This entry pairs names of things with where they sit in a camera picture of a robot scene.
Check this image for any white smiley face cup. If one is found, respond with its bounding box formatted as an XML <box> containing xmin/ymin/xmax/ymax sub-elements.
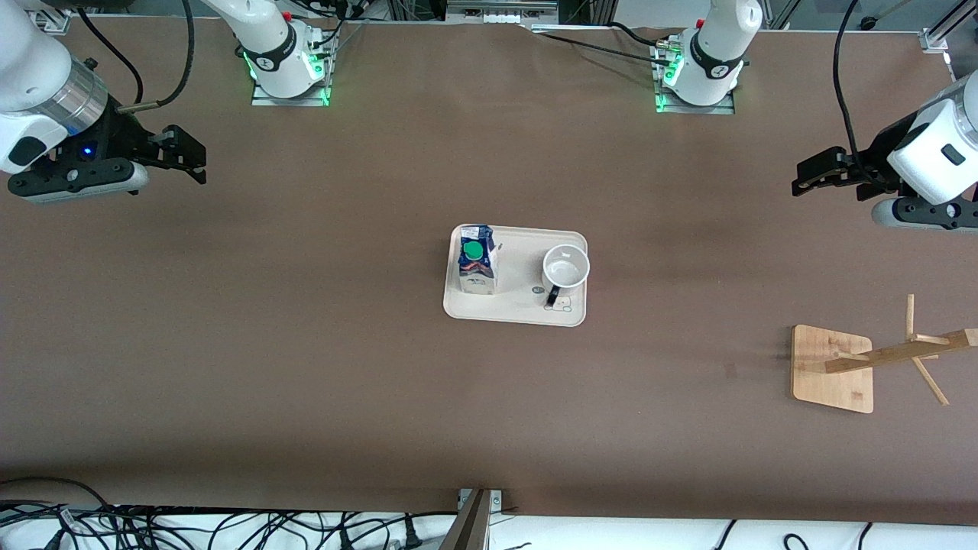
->
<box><xmin>542</xmin><ymin>244</ymin><xmax>591</xmax><ymax>309</ymax></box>

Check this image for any blue white milk carton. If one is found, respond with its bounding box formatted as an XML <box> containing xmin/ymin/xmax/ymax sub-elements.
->
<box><xmin>457</xmin><ymin>225</ymin><xmax>499</xmax><ymax>295</ymax></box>

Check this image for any wooden cup rack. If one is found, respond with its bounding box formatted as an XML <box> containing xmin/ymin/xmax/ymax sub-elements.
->
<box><xmin>791</xmin><ymin>294</ymin><xmax>978</xmax><ymax>415</ymax></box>

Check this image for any cream rabbit print tray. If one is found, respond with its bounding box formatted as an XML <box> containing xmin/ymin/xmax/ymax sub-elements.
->
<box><xmin>442</xmin><ymin>223</ymin><xmax>589</xmax><ymax>328</ymax></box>

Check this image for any white board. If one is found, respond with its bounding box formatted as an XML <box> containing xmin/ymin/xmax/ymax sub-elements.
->
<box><xmin>0</xmin><ymin>504</ymin><xmax>978</xmax><ymax>550</ymax></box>

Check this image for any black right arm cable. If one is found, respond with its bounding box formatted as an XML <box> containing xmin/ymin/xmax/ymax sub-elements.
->
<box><xmin>75</xmin><ymin>0</ymin><xmax>196</xmax><ymax>114</ymax></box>

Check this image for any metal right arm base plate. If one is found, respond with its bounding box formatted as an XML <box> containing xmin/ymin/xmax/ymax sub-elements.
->
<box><xmin>251</xmin><ymin>73</ymin><xmax>332</xmax><ymax>108</ymax></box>

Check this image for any aluminium frame profile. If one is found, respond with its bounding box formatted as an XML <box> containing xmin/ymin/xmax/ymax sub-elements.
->
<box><xmin>921</xmin><ymin>0</ymin><xmax>978</xmax><ymax>81</ymax></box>

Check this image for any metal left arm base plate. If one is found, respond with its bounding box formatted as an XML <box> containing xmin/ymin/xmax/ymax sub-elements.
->
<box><xmin>655</xmin><ymin>84</ymin><xmax>736</xmax><ymax>115</ymax></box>

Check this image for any grey metal rail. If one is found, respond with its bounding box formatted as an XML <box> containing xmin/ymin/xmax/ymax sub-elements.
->
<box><xmin>447</xmin><ymin>0</ymin><xmax>559</xmax><ymax>22</ymax></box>

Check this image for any small metal bracket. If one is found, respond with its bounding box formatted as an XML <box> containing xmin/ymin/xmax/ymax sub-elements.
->
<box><xmin>457</xmin><ymin>487</ymin><xmax>504</xmax><ymax>511</ymax></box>

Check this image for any grey metal post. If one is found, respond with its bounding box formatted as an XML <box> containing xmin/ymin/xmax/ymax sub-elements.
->
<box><xmin>439</xmin><ymin>489</ymin><xmax>491</xmax><ymax>550</ymax></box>

